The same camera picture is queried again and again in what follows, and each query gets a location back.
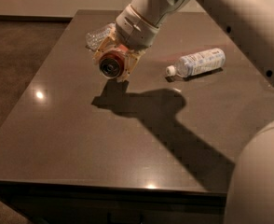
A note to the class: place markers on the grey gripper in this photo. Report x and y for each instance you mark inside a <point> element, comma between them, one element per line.
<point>133,31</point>

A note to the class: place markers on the red coke can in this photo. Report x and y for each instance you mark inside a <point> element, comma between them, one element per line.
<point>112,63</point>

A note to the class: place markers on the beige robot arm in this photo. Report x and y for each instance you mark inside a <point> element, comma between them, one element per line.
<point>250,198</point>

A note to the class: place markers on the clear empty water bottle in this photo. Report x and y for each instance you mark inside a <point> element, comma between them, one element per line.
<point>95,38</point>

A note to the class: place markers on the labelled white-cap plastic bottle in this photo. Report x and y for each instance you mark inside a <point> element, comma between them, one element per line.
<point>197,63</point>

